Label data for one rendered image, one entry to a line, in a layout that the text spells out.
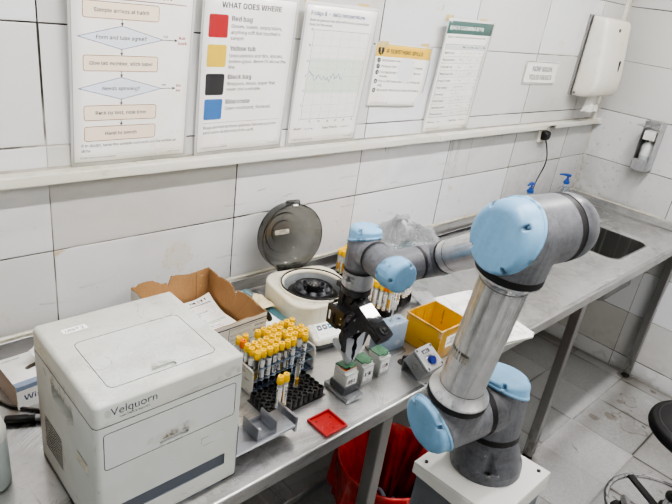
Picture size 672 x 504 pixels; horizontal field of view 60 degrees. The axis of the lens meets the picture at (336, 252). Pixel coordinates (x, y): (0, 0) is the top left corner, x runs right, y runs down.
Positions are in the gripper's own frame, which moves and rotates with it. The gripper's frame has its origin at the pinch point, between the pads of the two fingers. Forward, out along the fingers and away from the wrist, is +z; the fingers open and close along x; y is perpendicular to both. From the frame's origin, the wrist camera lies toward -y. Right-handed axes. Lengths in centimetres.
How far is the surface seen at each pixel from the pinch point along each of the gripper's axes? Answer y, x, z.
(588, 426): -7, -173, 97
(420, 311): 9.7, -37.7, 1.7
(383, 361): 0.1, -13.0, 5.0
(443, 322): 5.3, -44.4, 5.1
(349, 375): -1.5, 1.1, 3.0
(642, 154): 34, -232, -25
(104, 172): 52, 39, -36
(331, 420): -6.2, 9.8, 9.7
